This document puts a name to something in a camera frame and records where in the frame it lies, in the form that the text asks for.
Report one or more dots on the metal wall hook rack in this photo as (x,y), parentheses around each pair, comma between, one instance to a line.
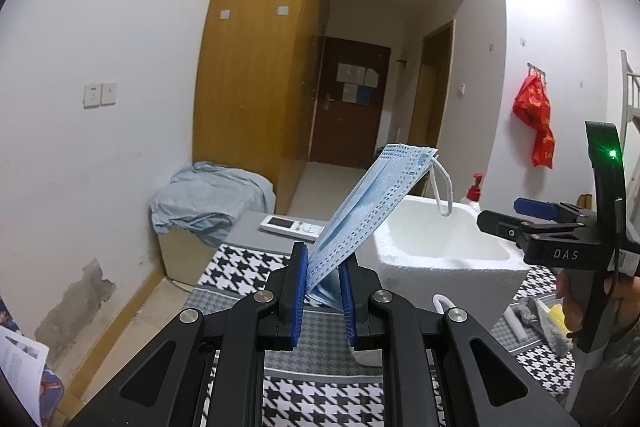
(536,68)

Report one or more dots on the grey cloth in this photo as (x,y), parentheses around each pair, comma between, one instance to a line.
(550,339)

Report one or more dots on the white wall socket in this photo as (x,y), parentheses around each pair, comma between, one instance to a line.
(91,95)

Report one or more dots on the papers at left edge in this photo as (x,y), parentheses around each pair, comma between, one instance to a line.
(52,387)

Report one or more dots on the white remote control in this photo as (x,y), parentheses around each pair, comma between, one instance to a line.
(285,224)

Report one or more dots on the white foam box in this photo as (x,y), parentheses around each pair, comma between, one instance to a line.
(440,237)

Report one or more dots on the blue paper notice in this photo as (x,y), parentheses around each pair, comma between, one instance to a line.
(364,94)

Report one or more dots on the houndstooth tablecloth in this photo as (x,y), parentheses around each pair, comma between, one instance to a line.
(240,272)

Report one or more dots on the white pump bottle red top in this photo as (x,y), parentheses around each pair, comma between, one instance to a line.
(474,197)

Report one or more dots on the white foam stick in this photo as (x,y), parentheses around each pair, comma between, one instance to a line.
(515,322)

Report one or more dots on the light wooden side door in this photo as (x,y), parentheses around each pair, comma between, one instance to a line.
(430,97)

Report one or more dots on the yellow cloth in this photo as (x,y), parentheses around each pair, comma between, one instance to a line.
(556,317)

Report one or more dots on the white metal bed frame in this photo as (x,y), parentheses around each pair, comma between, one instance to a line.
(631,92)

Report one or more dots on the person's right forearm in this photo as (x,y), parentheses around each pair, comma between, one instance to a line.
(620,382)

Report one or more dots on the red hanging bag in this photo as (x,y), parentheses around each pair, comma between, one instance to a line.
(535,112)

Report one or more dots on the dark brown entrance door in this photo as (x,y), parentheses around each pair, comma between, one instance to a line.
(350,132)

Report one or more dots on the wooden wardrobe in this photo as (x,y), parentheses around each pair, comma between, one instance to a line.
(250,82)

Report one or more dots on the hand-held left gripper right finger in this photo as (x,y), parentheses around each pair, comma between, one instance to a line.
(346,302)

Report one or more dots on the white wall switch plate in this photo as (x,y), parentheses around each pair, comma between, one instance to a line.
(109,93)

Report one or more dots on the person's right hand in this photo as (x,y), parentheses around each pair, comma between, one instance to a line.
(567,302)

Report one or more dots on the white paper notice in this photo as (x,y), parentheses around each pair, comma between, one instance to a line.
(350,93)
(370,77)
(349,73)

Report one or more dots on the blue-grey crumpled cloth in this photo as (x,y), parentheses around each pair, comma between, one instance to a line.
(210,192)

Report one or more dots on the blue face mask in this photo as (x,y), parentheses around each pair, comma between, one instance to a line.
(370,212)

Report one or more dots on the open magazine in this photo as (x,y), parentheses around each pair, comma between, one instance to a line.
(20,367)

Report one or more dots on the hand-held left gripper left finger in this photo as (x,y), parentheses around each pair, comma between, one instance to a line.
(299,292)

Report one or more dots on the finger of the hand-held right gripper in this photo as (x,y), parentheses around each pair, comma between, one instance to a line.
(535,207)
(500,224)

